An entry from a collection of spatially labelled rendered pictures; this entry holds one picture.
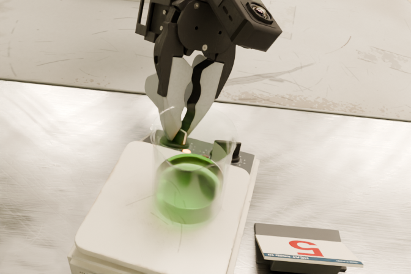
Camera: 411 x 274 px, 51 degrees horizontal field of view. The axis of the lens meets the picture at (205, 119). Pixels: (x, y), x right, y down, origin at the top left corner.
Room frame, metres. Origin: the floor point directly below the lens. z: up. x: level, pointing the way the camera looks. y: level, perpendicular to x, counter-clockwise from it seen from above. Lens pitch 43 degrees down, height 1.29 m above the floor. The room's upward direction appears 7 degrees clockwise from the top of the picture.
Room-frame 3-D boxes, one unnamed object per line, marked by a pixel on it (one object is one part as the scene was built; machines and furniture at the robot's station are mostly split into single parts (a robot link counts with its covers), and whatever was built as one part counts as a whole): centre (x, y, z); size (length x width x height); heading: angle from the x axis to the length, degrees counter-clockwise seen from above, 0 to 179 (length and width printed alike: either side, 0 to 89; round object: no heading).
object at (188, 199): (0.21, 0.01, 1.03); 0.07 x 0.06 x 0.08; 174
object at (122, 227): (0.21, 0.02, 0.98); 0.12 x 0.12 x 0.01; 80
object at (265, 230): (0.23, -0.11, 0.92); 0.09 x 0.06 x 0.04; 92
